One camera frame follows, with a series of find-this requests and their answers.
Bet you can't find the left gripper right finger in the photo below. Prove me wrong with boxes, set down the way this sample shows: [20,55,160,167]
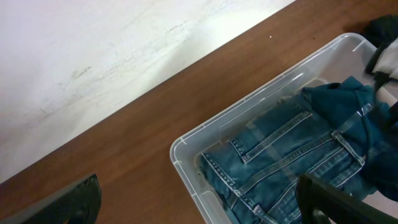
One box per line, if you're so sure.
[295,173,397,224]

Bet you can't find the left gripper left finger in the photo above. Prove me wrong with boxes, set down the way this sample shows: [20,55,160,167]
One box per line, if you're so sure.
[1,174,102,224]

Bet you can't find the dark blue jeans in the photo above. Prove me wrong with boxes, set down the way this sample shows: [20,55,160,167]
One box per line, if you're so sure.
[198,95,376,223]

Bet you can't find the blue taped shirt bundle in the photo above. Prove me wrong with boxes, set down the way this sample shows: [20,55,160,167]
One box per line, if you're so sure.
[301,77,397,201]

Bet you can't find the clear plastic storage bin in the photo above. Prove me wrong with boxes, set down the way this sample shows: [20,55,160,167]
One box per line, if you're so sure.
[170,33,391,223]

